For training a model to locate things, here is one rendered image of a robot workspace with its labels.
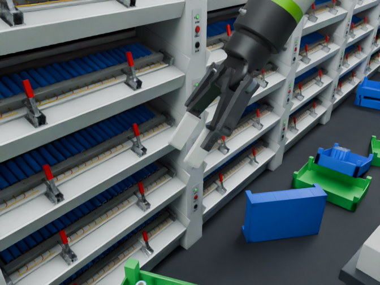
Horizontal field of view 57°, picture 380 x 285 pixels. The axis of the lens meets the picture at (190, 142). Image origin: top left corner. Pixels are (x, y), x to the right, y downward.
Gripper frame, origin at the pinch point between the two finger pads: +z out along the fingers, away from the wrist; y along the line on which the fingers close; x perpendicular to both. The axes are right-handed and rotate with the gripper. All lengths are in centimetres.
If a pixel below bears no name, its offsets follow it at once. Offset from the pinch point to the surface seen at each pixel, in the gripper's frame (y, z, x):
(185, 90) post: 41.5, -6.8, -14.4
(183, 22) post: 40.2, -21.9, -2.4
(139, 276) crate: -6.0, 24.1, -2.4
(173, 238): 43, 40, -42
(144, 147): 35.2, 12.7, -9.7
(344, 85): 137, -70, -167
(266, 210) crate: 39, 15, -68
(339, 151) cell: 71, -22, -123
